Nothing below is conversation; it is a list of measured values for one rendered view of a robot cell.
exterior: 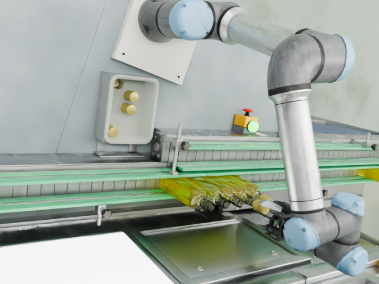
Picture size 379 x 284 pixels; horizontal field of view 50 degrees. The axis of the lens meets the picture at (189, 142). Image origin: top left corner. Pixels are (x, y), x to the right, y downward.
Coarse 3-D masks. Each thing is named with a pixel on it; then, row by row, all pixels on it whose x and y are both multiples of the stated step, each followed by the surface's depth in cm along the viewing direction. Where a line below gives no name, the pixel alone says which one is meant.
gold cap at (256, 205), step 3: (255, 201) 128; (258, 201) 127; (255, 204) 127; (258, 204) 126; (255, 207) 127; (258, 207) 126; (261, 207) 125; (264, 207) 125; (258, 210) 126; (261, 210) 125; (264, 210) 125; (267, 210) 126; (261, 213) 126; (264, 213) 126
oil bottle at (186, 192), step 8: (160, 184) 139; (168, 184) 135; (176, 184) 131; (184, 184) 129; (192, 184) 130; (168, 192) 135; (176, 192) 131; (184, 192) 127; (192, 192) 124; (200, 192) 124; (184, 200) 127; (192, 200) 124
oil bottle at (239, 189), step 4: (216, 176) 143; (220, 176) 144; (224, 176) 145; (224, 180) 140; (228, 180) 141; (232, 180) 141; (228, 184) 137; (232, 184) 137; (236, 184) 137; (240, 184) 138; (236, 188) 134; (240, 188) 134; (244, 188) 135; (236, 192) 133; (240, 192) 133; (244, 192) 134; (240, 196) 133
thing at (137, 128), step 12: (132, 84) 137; (144, 84) 139; (156, 84) 134; (108, 96) 126; (120, 96) 136; (144, 96) 140; (156, 96) 135; (108, 108) 127; (120, 108) 137; (144, 108) 140; (108, 120) 128; (120, 120) 138; (132, 120) 140; (144, 120) 140; (120, 132) 139; (132, 132) 141; (144, 132) 140
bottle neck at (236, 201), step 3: (231, 195) 129; (234, 195) 129; (228, 198) 129; (231, 198) 128; (234, 198) 127; (237, 198) 127; (240, 198) 127; (231, 201) 128; (234, 201) 127; (237, 201) 126; (240, 201) 128; (243, 201) 127; (234, 204) 127; (237, 204) 126; (240, 204) 128; (243, 204) 127; (240, 207) 127
